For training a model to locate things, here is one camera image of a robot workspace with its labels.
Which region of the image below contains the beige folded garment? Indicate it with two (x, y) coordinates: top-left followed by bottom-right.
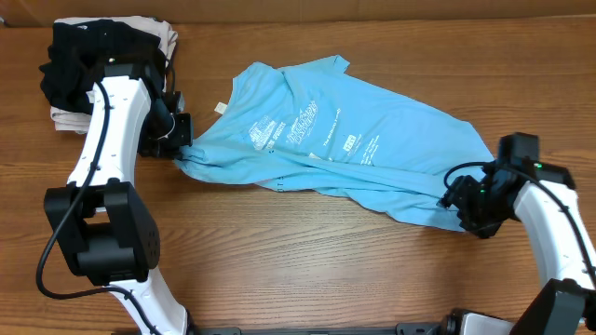
(49, 16), (178, 134)

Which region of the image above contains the light blue t-shirt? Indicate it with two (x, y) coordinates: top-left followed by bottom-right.
(177, 56), (493, 231)

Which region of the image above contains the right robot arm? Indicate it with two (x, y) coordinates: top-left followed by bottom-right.
(439, 157), (595, 335)

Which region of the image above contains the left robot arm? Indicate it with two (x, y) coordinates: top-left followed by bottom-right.
(35, 54), (198, 334)

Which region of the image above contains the black folded garment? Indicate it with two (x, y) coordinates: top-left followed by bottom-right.
(39, 20), (166, 114)

